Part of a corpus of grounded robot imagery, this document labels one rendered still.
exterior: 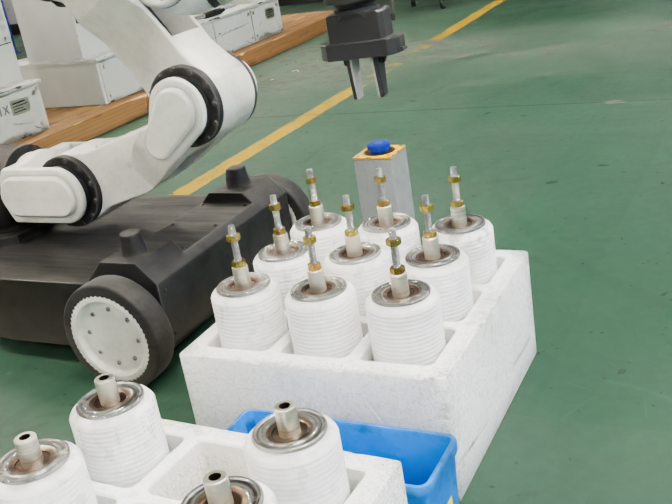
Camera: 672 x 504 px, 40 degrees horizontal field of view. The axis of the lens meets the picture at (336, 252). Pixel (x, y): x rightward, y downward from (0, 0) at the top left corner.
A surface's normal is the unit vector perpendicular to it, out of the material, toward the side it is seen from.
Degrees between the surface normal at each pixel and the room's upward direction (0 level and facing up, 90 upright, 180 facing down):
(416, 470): 88
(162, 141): 90
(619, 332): 0
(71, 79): 90
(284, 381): 90
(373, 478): 0
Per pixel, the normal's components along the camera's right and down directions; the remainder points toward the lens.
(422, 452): -0.44, 0.37
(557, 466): -0.15, -0.92
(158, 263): 0.52, -0.62
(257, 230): 0.89, 0.03
